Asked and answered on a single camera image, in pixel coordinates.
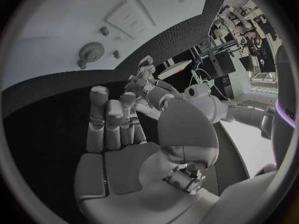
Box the white task board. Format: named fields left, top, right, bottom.
left=3, top=0, right=233, bottom=91

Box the grey gear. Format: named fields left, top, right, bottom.
left=78, top=41, right=106, bottom=63

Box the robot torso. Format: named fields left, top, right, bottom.
left=271, top=46, right=299, bottom=170

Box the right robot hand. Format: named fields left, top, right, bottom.
left=73, top=85, right=221, bottom=224

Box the cluttered workshop desk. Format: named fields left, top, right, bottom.
left=207, top=0, right=283, bottom=79

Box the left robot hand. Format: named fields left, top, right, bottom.
left=123, top=55, right=183, bottom=120

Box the white flat panel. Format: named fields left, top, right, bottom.
left=157, top=60, right=193, bottom=80

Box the white cable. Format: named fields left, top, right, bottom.
left=189, top=68, right=232, bottom=101

